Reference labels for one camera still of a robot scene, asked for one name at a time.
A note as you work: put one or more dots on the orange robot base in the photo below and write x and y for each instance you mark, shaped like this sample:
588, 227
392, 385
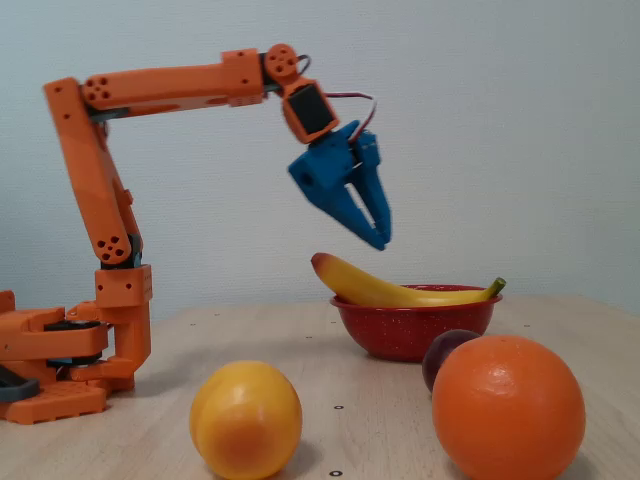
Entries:
50, 400

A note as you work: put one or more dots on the dark grey table clamp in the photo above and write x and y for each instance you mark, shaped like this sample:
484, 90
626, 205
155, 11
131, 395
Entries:
20, 389

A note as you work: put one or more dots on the orange plastic orange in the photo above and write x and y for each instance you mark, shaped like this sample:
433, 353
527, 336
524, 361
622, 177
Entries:
510, 410

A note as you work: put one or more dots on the red speckled enamel bowl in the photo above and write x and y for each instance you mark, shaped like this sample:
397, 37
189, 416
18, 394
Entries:
400, 330

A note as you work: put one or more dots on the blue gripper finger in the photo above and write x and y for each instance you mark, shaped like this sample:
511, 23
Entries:
377, 190
352, 215

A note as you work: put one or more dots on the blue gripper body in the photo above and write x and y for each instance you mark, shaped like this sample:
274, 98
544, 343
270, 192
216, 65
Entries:
334, 172

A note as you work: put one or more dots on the yellow orange plastic peach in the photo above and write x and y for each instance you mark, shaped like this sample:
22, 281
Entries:
245, 420

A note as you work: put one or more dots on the dark purple plastic plum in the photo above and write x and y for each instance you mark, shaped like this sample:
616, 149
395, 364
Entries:
440, 355

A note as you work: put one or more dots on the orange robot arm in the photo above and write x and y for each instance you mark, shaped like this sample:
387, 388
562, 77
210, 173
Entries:
165, 87

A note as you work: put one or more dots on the yellow plastic banana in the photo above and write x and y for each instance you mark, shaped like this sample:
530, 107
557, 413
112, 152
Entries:
380, 292

